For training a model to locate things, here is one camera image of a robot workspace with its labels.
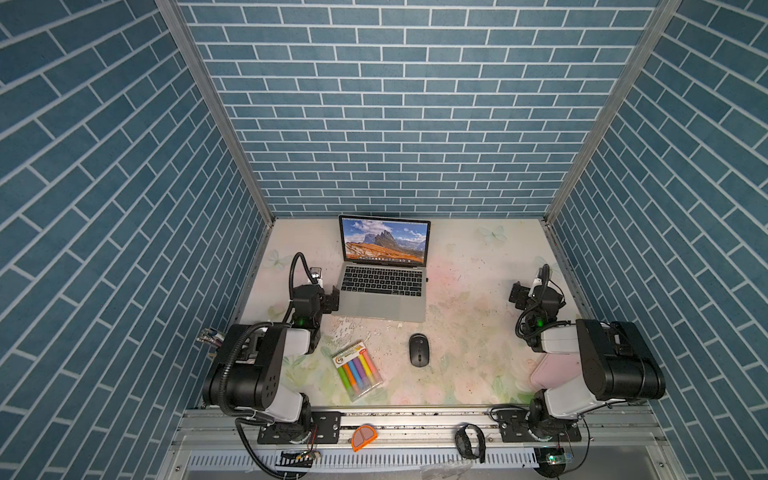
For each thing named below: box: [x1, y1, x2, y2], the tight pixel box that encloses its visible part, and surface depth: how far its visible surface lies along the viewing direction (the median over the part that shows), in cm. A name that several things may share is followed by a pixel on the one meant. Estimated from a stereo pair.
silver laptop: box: [332, 215, 431, 323], surface depth 101 cm
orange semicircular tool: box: [351, 425, 378, 452], surface depth 72 cm
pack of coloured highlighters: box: [332, 341, 383, 402], surface depth 84 cm
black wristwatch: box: [454, 423, 486, 464], surface depth 71 cm
